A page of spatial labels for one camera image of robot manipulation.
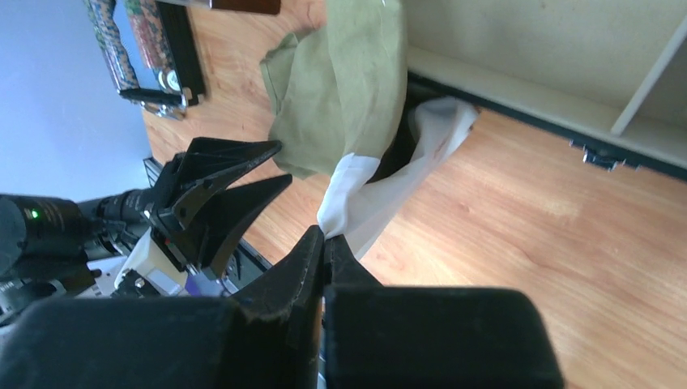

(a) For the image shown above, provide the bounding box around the olive green white underwear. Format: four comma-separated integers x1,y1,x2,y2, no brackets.
260,1,478,259

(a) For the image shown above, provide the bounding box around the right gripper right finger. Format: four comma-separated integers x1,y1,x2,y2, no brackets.
324,237,564,388

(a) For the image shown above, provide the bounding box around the green purple chip stack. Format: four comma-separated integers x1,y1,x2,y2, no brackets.
83,0,139,92

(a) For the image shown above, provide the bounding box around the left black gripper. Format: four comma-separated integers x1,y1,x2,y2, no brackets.
79,137,292,279

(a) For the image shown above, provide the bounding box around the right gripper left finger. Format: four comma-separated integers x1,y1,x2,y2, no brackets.
225,225,324,388

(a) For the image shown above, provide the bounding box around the black poker chip case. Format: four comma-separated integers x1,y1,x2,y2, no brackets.
83,1,207,121

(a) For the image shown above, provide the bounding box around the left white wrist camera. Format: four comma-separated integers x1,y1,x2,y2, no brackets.
114,228,188,297

